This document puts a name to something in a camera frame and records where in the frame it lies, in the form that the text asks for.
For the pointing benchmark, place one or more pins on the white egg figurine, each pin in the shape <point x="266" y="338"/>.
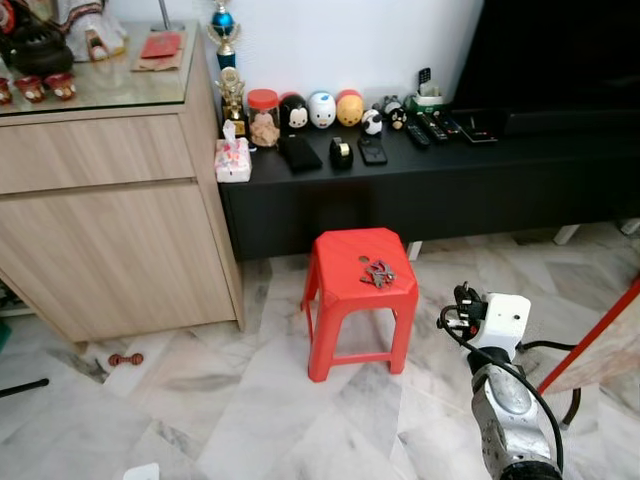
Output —
<point x="322" y="109"/>

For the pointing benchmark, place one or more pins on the small red dumbbell toy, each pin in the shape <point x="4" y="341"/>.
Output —
<point x="125" y="359"/>

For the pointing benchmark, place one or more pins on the green white holder box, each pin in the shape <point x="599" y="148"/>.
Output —
<point x="428" y="99"/>

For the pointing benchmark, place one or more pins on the black tape dispenser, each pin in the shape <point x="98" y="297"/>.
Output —
<point x="341" y="153"/>

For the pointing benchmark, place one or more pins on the small gold trophy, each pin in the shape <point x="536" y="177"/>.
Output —
<point x="232" y="100"/>

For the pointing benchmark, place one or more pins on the black television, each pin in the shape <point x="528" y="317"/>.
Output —
<point x="555" y="60"/>

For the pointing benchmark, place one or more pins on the black tv console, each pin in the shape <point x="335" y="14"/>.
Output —
<point x="430" y="195"/>

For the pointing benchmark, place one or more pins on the red lidded snack jar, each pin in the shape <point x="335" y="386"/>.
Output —
<point x="263" y="120"/>

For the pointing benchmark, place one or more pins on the long black remote control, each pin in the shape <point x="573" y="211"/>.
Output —
<point x="434" y="127"/>
<point x="416" y="134"/>

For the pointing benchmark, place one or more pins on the red plastic stool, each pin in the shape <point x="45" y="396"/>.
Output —
<point x="360" y="295"/>

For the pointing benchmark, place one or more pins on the red edged marble board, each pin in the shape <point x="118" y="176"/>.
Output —
<point x="600" y="345"/>

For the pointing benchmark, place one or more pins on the bunch of keys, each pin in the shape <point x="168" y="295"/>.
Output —
<point x="378" y="273"/>

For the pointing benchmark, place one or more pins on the black curved metal leg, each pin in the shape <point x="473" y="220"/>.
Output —
<point x="572" y="405"/>

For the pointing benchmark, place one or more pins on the black rod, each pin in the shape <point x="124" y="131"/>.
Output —
<point x="20" y="387"/>

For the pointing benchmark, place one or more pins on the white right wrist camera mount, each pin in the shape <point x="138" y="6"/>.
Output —
<point x="506" y="318"/>

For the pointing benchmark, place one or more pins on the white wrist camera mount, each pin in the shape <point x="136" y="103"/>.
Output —
<point x="142" y="472"/>
<point x="506" y="318"/>

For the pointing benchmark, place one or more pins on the black rectangular tray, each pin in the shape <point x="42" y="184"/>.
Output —
<point x="478" y="128"/>

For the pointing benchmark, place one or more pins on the light wooden cabinet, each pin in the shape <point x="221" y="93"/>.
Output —
<point x="100" y="225"/>

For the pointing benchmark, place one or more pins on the pink white tissue box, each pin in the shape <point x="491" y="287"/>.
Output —
<point x="232" y="160"/>

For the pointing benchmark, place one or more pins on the red envelope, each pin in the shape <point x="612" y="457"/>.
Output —
<point x="160" y="46"/>

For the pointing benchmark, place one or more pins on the short black remote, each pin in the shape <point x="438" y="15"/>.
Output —
<point x="372" y="150"/>

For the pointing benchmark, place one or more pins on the black ornament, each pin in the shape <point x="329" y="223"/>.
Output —
<point x="30" y="48"/>

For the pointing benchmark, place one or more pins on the yellow orange egg figurine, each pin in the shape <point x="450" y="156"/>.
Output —
<point x="349" y="108"/>

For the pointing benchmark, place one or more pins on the small white panda figurine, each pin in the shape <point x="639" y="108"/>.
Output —
<point x="372" y="122"/>

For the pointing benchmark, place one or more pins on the black white panda figurine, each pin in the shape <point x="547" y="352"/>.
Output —
<point x="394" y="110"/>

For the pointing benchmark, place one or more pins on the black wallet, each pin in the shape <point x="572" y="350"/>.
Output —
<point x="299" y="154"/>

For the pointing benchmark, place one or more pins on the blue and gold trophy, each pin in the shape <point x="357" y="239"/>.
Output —
<point x="223" y="28"/>

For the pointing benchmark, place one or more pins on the white robed doll figurine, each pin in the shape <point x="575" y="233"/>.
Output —
<point x="92" y="25"/>

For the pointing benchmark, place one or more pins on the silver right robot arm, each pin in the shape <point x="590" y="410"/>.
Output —
<point x="510" y="415"/>

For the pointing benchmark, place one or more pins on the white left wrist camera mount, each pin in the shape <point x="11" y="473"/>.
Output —
<point x="142" y="472"/>

